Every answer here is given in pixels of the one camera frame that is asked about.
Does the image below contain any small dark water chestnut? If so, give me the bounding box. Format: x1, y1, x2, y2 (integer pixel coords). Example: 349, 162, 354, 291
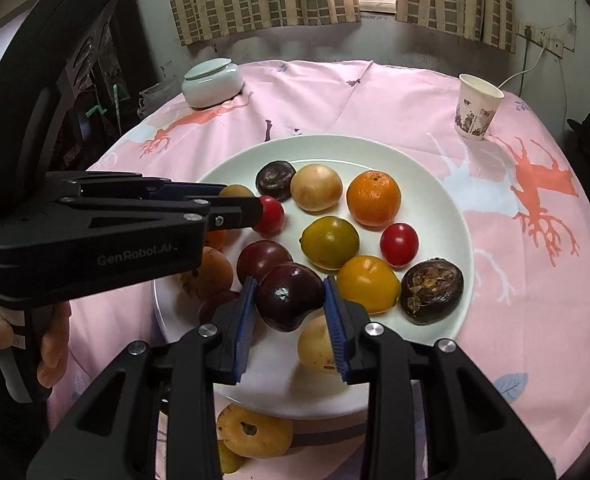
255, 160, 297, 203

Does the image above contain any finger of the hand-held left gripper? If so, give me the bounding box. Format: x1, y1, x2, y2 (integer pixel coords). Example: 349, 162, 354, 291
45, 171, 230, 201
50, 194, 264, 241

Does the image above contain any white lidded ceramic jar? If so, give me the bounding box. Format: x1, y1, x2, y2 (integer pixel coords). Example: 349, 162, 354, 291
182, 57, 243, 109

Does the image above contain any yellow-green tomato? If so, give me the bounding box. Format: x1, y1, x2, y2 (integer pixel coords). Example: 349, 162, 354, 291
300, 215, 361, 267

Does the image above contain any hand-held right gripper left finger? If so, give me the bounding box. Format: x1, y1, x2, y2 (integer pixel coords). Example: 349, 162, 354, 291
26, 276, 260, 480

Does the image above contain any pink floral tablecloth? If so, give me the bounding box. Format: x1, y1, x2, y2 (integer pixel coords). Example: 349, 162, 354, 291
45, 59, 590, 480

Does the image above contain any orange-yellow tomato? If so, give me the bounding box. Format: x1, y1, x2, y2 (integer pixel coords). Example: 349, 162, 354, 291
336, 255, 402, 315

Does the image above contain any checked beige curtain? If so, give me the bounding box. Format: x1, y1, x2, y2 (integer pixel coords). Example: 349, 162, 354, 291
161, 0, 363, 47
395, 0, 518, 53

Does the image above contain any large dark water chestnut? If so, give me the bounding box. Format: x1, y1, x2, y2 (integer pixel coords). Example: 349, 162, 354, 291
400, 257, 465, 326

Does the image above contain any white oval plate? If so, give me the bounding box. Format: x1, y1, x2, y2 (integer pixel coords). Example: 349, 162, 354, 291
152, 134, 476, 420

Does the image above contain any person's left hand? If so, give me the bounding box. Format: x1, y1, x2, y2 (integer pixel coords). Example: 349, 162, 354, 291
0, 302, 72, 387

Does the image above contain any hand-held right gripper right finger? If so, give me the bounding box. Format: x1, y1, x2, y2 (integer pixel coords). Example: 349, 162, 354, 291
323, 275, 558, 480

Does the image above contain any small yellow loquat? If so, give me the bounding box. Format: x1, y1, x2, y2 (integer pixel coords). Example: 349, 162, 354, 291
218, 184, 256, 201

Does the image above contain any small red cherry tomato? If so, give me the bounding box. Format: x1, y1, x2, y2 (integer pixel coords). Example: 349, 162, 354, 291
251, 195, 286, 235

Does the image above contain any large dark red cherry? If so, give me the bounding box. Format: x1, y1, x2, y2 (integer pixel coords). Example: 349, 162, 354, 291
255, 261, 326, 333

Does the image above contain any brownish yellow loquat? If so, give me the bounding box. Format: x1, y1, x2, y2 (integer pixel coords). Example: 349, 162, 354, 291
180, 247, 236, 303

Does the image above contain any wall power socket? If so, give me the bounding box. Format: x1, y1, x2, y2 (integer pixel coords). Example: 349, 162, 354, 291
520, 22, 578, 52

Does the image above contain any round orange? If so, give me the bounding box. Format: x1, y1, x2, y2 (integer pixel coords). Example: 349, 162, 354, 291
346, 170, 402, 228

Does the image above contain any white power cable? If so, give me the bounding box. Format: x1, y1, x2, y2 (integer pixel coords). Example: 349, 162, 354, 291
497, 35, 546, 88

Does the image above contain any printed paper cup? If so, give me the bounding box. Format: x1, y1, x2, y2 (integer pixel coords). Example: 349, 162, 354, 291
454, 73, 504, 142

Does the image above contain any small yellow fruit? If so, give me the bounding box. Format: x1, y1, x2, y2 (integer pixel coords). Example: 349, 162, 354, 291
217, 439, 246, 476

